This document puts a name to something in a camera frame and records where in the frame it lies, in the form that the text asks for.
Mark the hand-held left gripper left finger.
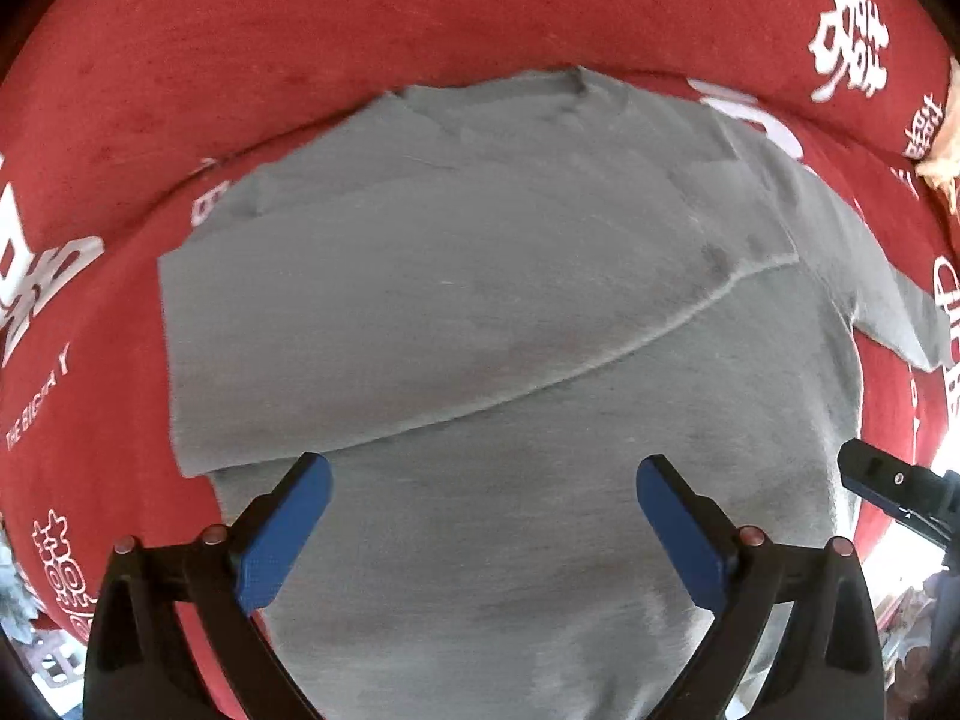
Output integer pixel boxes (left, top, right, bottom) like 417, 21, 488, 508
84, 452, 334, 720

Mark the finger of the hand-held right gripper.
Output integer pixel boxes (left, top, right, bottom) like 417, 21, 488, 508
837, 439, 960, 550

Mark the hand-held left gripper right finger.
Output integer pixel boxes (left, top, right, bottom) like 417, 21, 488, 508
635, 454, 887, 720

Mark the orange cloth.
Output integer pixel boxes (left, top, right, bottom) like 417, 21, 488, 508
916, 56, 960, 218

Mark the red printed blanket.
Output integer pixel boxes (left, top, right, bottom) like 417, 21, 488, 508
0, 0, 960, 720

